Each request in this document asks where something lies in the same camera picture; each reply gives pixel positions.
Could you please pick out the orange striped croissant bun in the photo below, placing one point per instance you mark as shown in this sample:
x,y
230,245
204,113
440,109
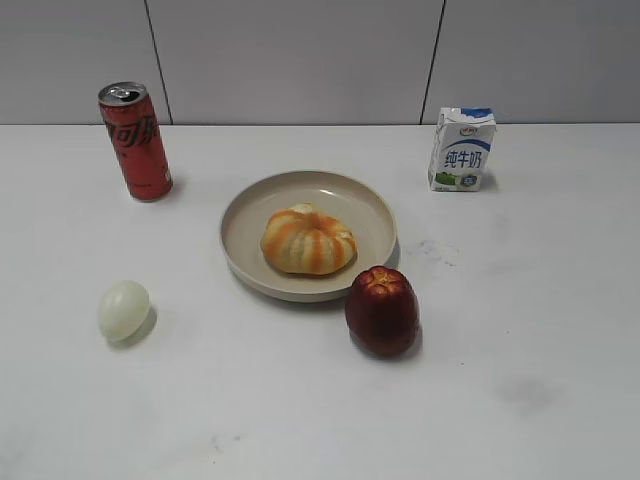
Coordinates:
x,y
303,239

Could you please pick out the beige round plate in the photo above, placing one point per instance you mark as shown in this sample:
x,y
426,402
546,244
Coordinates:
x,y
354,203

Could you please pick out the dark red jujube fruit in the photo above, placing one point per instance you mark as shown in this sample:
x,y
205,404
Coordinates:
x,y
382,312

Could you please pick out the white blue milk carton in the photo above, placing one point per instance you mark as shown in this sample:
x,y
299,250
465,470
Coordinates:
x,y
462,144

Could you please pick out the white egg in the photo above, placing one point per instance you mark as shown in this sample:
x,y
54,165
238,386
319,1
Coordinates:
x,y
122,310

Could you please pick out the red cola can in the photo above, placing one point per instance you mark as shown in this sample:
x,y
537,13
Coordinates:
x,y
130,119

